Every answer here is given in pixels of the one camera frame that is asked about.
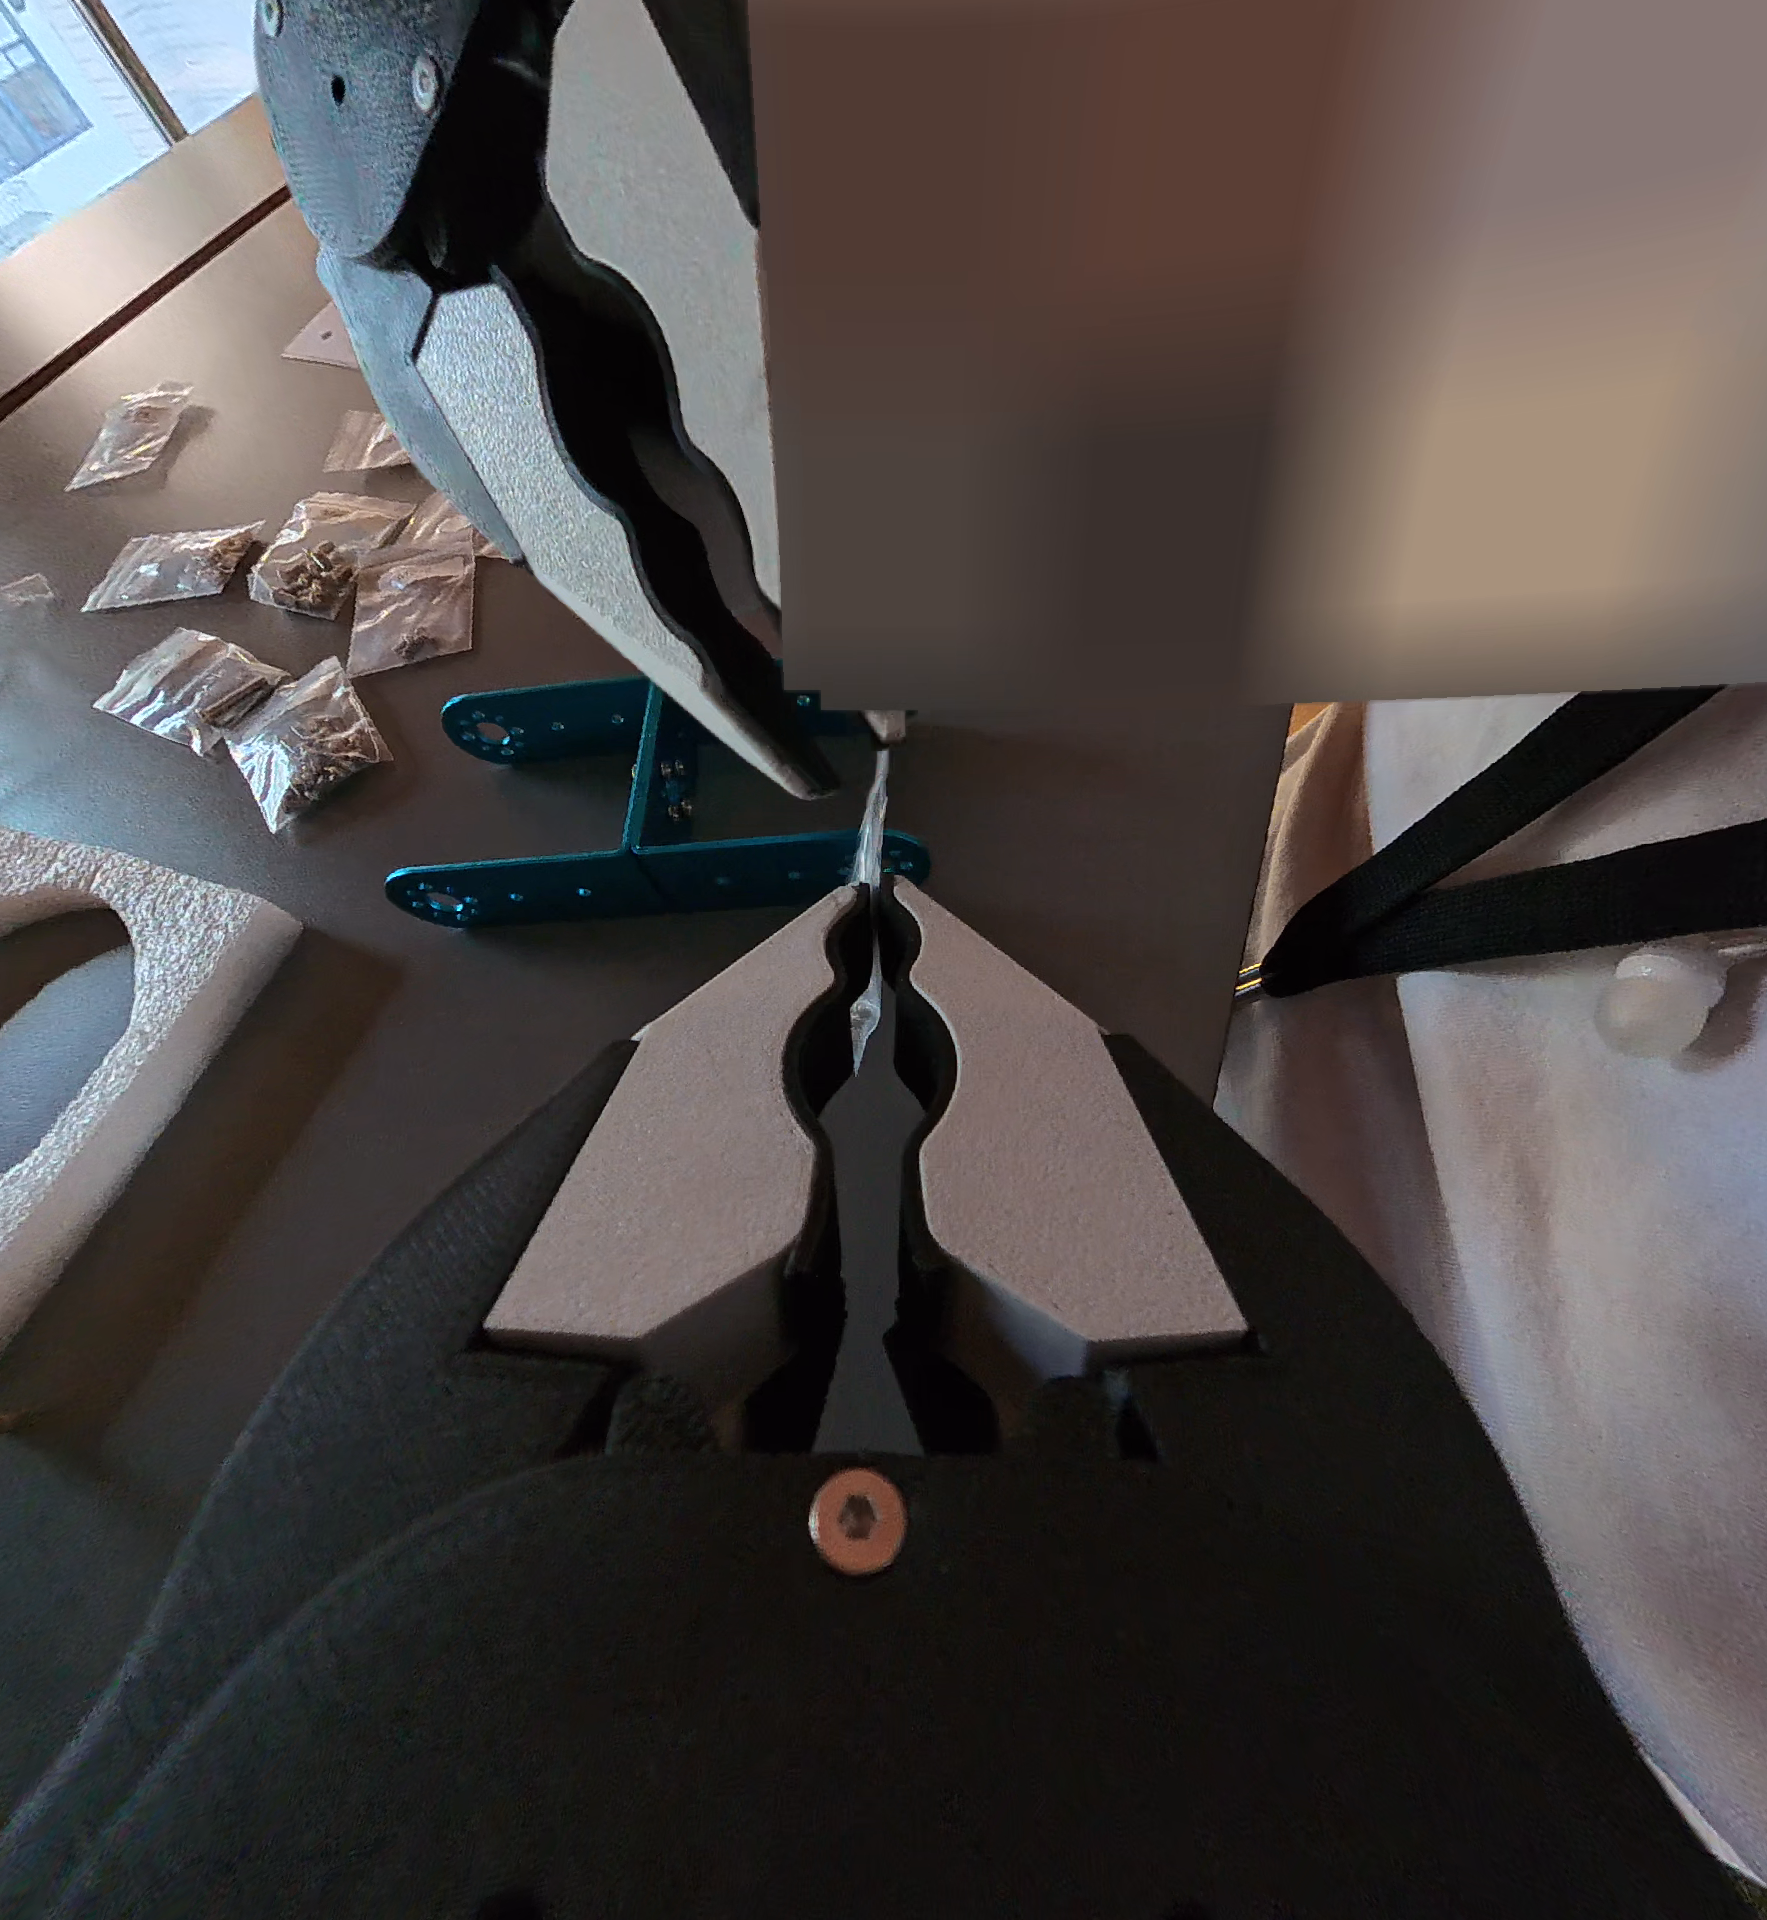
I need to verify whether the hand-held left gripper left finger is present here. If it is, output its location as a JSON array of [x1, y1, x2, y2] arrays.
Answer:
[[481, 881, 867, 1445]]

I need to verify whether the blue metal bracket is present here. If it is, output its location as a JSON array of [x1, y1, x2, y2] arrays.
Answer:
[[384, 682, 932, 932]]

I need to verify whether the black harness strap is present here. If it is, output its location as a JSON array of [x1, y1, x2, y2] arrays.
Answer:
[[1244, 686, 1767, 1002]]

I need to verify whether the dark grey desk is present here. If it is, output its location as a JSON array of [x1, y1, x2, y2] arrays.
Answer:
[[0, 98, 1293, 1503]]

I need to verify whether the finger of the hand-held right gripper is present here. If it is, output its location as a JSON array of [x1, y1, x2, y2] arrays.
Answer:
[[410, 283, 842, 799], [541, 0, 784, 707]]

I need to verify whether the white foam block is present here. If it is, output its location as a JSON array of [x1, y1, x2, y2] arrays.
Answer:
[[0, 822, 304, 1405]]

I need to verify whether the large glass window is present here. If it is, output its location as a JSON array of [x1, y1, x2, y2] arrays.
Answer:
[[0, 0, 262, 269]]

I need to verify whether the person's white shirt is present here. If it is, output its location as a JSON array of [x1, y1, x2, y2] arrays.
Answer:
[[1216, 686, 1767, 1920]]

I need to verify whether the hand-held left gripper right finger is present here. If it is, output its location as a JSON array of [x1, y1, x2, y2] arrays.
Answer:
[[884, 878, 1253, 1419]]

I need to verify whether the cluster of screw packets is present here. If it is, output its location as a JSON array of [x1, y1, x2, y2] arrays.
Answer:
[[67, 385, 514, 836]]

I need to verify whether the small clear zip bag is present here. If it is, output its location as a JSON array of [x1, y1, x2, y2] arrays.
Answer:
[[849, 741, 903, 1078]]

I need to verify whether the white plastic toggle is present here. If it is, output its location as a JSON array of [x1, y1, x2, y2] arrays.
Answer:
[[1592, 948, 1735, 1062]]

